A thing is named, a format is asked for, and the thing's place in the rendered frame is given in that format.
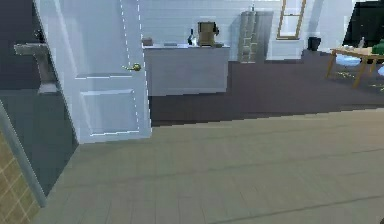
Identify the small brown box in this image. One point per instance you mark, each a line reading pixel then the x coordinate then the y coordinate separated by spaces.
pixel 147 41

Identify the green object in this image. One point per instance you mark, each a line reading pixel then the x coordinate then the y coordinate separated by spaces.
pixel 378 47

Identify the wooden table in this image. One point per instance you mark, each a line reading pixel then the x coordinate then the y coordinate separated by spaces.
pixel 356 56

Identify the grey kitchen counter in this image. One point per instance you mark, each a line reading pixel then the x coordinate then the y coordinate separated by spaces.
pixel 186 70

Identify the small white bottle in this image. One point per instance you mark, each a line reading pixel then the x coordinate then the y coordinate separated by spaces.
pixel 361 42

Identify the dark bottle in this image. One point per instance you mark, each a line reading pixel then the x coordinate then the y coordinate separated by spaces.
pixel 191 38

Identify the white room door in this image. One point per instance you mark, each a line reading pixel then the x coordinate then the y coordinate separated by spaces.
pixel 100 66

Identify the flat grey dish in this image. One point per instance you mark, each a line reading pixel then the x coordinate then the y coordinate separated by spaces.
pixel 170 44

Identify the brown coffee machine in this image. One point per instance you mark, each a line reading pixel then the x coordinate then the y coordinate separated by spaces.
pixel 206 33

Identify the wooden framed window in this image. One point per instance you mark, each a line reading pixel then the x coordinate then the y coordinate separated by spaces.
pixel 291 20

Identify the brass door knob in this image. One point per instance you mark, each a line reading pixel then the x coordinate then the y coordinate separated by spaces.
pixel 135 67

